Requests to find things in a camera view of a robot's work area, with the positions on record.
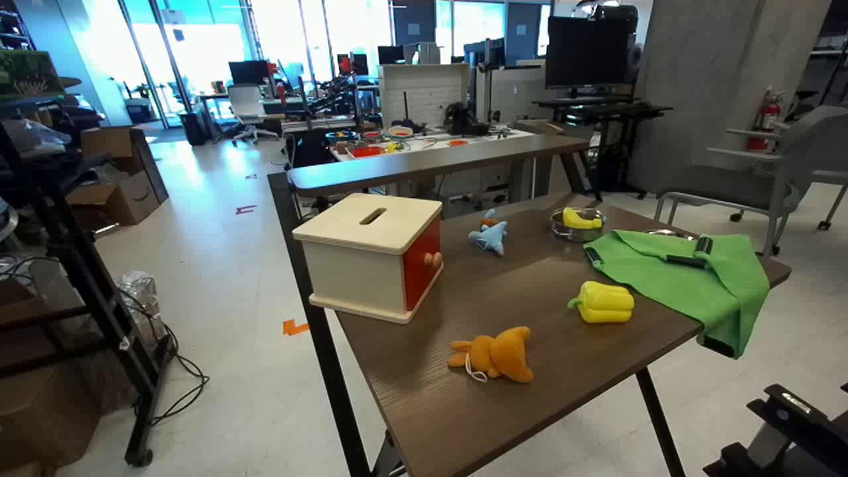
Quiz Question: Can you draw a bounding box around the black machine on desk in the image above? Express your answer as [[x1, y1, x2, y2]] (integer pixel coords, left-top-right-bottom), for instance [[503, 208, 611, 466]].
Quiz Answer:
[[440, 101, 491, 138]]

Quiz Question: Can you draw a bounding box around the black perforated workbench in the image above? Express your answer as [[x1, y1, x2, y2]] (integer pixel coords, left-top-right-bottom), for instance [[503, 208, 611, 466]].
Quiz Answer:
[[702, 383, 848, 477]]

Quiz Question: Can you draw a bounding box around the blue plush toy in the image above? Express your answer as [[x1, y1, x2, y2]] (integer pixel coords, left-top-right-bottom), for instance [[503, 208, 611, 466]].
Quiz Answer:
[[468, 209, 513, 261]]

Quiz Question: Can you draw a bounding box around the white cluttered desk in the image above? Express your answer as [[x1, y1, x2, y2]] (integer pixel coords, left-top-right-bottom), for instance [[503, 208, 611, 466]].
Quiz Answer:
[[330, 124, 539, 166]]

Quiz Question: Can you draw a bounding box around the orange plush toy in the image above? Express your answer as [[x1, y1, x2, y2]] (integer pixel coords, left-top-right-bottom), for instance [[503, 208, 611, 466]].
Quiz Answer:
[[446, 323, 539, 387]]

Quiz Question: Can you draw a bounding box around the dark wood metal-frame table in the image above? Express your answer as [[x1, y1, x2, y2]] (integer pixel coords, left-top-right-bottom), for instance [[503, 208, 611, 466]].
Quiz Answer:
[[265, 197, 795, 477]]

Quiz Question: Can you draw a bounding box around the yellow toy banana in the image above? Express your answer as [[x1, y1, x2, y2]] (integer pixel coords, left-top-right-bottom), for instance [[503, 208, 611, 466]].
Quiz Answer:
[[560, 205, 607, 234]]

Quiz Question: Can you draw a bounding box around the black floor cable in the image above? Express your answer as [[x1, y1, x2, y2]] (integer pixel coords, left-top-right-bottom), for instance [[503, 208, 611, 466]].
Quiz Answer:
[[114, 290, 213, 431]]

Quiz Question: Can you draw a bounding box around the white wooden box red drawer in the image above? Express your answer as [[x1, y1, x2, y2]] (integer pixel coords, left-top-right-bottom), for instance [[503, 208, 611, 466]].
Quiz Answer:
[[290, 192, 448, 327]]

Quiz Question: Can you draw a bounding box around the white office chair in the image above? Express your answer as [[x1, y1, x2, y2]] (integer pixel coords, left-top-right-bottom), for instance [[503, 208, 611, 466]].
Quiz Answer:
[[225, 83, 281, 148]]

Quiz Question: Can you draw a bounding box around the silver metal plate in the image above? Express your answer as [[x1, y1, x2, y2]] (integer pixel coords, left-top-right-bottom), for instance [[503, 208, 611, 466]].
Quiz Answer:
[[649, 225, 699, 245]]

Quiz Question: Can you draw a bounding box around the large black monitor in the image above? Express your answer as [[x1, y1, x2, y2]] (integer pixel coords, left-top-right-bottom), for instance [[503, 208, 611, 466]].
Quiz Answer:
[[543, 7, 643, 90]]

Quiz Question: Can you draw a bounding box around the black metal shelf rack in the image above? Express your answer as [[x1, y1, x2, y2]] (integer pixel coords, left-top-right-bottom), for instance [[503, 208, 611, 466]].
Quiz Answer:
[[0, 50, 180, 472]]

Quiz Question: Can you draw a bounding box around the small black object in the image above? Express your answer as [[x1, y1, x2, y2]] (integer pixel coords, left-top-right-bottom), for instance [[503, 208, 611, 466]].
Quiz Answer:
[[662, 234, 715, 270]]

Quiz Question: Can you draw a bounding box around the black monitor desk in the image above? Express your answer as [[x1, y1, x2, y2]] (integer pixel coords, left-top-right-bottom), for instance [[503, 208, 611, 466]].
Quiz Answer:
[[534, 94, 673, 195]]

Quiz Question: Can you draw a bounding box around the yellow toy bell pepper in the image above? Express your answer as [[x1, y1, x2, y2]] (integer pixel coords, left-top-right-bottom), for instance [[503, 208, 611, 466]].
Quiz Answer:
[[564, 278, 639, 327]]

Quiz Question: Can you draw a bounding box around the brown cardboard box stack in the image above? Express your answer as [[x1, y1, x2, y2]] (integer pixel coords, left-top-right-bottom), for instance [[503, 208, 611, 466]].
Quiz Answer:
[[67, 124, 169, 228]]

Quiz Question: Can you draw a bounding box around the gray office chair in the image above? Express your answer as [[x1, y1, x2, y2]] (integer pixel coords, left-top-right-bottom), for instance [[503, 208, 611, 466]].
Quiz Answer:
[[656, 103, 848, 261]]

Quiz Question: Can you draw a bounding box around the long dark narrow table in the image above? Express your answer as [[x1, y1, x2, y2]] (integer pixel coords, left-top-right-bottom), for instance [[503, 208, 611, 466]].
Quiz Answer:
[[287, 131, 605, 224]]

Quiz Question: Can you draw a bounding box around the green towel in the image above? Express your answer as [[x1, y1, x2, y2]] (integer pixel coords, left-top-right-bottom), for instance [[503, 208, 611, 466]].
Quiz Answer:
[[580, 228, 774, 360]]

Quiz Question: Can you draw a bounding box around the white partition panel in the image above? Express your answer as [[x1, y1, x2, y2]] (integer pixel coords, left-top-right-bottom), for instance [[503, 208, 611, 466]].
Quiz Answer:
[[379, 61, 476, 131]]

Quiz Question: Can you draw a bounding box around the red fire extinguisher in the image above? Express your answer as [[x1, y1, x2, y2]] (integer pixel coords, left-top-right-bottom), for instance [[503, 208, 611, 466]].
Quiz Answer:
[[749, 86, 787, 154]]

